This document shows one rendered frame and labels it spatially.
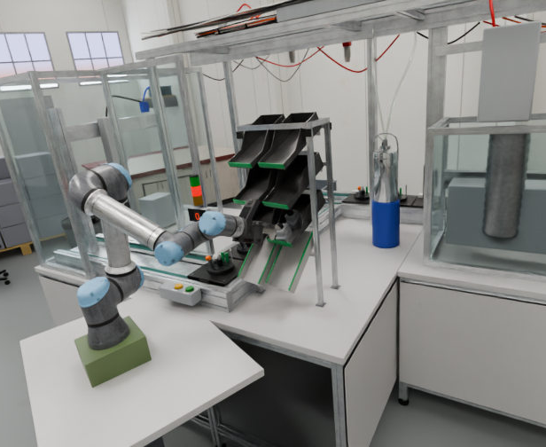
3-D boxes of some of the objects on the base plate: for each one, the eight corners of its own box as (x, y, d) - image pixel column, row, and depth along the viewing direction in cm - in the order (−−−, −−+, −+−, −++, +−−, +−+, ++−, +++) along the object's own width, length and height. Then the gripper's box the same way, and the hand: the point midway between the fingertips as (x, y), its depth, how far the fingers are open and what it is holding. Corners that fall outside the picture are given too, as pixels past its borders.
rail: (229, 313, 176) (225, 292, 172) (105, 280, 222) (101, 262, 218) (236, 307, 180) (232, 286, 176) (113, 276, 226) (109, 259, 223)
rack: (323, 308, 172) (310, 122, 146) (254, 293, 191) (233, 127, 165) (340, 286, 189) (332, 116, 162) (276, 274, 208) (260, 121, 181)
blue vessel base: (395, 250, 221) (395, 205, 212) (369, 247, 229) (368, 202, 220) (402, 239, 233) (402, 197, 224) (377, 237, 241) (376, 195, 232)
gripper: (219, 240, 139) (253, 244, 156) (253, 242, 130) (284, 246, 148) (222, 216, 139) (255, 223, 157) (254, 217, 131) (286, 223, 148)
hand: (269, 226), depth 152 cm, fingers open, 8 cm apart
